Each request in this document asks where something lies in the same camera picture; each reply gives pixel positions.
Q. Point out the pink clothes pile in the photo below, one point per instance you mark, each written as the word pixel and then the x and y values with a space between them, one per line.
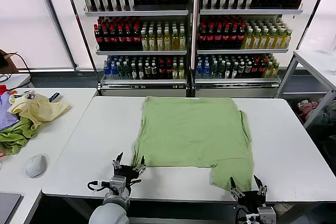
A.
pixel 307 107

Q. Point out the pale yellow garment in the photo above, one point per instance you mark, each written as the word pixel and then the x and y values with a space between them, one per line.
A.
pixel 42 110

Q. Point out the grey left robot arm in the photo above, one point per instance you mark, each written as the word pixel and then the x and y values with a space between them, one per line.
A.
pixel 110 213

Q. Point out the beverage shelving unit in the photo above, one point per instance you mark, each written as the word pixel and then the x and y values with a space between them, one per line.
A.
pixel 136 12
pixel 249 11

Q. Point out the purple garment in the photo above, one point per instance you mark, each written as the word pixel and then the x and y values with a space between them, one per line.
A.
pixel 6 113

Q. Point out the white metal side table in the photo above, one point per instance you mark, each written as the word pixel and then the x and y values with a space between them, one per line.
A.
pixel 315 61

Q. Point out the small dark bottle red cap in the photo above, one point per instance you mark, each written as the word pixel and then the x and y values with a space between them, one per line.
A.
pixel 161 70
pixel 168 70
pixel 261 69
pixel 255 69

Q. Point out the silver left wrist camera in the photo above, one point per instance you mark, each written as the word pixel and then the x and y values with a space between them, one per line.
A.
pixel 117 182

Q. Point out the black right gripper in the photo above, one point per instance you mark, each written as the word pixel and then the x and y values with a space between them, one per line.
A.
pixel 252 199

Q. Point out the small blue water bottle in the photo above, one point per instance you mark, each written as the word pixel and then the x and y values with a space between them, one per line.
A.
pixel 206 72
pixel 107 71
pixel 113 71
pixel 199 72

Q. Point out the small green tinted bottle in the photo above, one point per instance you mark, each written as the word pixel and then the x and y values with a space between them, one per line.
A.
pixel 221 71
pixel 214 71
pixel 120 72
pixel 127 72

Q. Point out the brown cardboard box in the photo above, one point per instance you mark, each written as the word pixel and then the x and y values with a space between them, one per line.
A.
pixel 11 62

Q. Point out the light grey computer mouse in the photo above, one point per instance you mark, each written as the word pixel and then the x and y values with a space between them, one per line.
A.
pixel 35 166

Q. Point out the right beverage shelving unit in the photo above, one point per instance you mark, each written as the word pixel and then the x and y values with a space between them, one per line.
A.
pixel 249 11

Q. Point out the grey green clothes pile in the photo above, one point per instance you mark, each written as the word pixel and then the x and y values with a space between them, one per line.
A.
pixel 328 119

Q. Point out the crumpled green garment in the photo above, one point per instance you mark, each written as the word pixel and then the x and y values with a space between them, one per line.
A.
pixel 13 137

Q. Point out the small yellow juice bottle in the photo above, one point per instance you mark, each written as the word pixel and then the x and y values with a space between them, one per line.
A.
pixel 181 72
pixel 175 72
pixel 274 70
pixel 267 71

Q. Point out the red garment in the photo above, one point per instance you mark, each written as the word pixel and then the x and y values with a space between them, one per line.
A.
pixel 2 89

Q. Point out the light green t-shirt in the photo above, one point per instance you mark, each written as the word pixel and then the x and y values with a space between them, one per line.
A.
pixel 194 129

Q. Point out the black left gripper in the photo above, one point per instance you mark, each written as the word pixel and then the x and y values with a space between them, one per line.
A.
pixel 127 174

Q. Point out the dark grey laptop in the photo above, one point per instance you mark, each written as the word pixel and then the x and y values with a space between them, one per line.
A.
pixel 8 205

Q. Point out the small tea bottle white label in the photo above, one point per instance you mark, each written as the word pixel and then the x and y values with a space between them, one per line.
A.
pixel 241 70
pixel 154 72
pixel 147 72
pixel 248 70

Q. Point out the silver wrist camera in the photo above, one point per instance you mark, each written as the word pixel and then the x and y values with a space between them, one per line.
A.
pixel 117 182
pixel 266 216

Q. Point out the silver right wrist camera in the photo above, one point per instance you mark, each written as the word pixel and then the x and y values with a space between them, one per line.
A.
pixel 266 216

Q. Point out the left beverage shelving unit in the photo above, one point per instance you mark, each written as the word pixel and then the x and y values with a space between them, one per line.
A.
pixel 136 12

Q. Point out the small dark bottle white cap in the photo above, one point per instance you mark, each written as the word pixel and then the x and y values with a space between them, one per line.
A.
pixel 234 72
pixel 141 72
pixel 228 72
pixel 134 72

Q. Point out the cola bottle red cap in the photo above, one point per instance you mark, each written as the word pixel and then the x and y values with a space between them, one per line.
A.
pixel 241 37
pixel 225 37
pixel 128 39
pixel 218 37
pixel 113 39
pixel 120 39
pixel 233 37
pixel 105 39
pixel 98 39
pixel 202 37
pixel 210 37
pixel 136 39

